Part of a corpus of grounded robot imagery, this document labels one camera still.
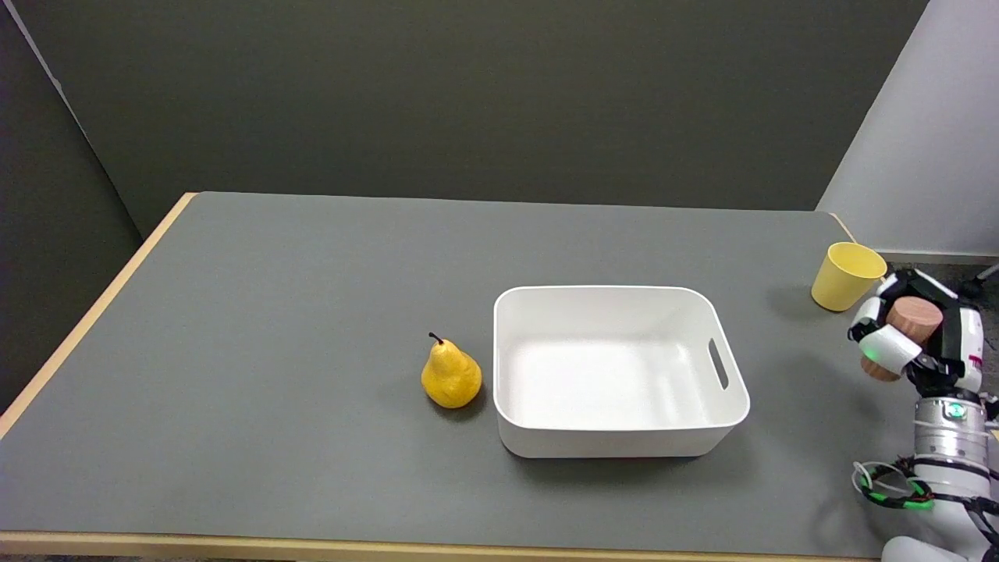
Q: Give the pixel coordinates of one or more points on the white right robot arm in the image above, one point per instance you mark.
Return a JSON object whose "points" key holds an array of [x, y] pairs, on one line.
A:
{"points": [[948, 460]]}

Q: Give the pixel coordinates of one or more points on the wooden cylinder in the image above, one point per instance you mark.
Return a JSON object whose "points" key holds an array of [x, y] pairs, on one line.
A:
{"points": [[913, 318]]}

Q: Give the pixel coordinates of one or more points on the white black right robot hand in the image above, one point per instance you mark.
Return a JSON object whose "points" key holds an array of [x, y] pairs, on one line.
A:
{"points": [[956, 343]]}

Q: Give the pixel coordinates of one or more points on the yellow plastic cup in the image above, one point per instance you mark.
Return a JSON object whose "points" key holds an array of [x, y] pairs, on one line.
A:
{"points": [[844, 275]]}

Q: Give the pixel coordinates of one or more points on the white plastic bin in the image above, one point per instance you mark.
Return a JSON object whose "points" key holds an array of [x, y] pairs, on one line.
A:
{"points": [[609, 375]]}

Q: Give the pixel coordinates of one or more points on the yellow pear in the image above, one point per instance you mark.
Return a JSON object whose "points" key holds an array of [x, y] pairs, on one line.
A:
{"points": [[451, 378]]}

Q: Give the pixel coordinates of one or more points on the black chair base caster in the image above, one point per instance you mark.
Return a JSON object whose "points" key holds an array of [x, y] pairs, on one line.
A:
{"points": [[979, 282]]}

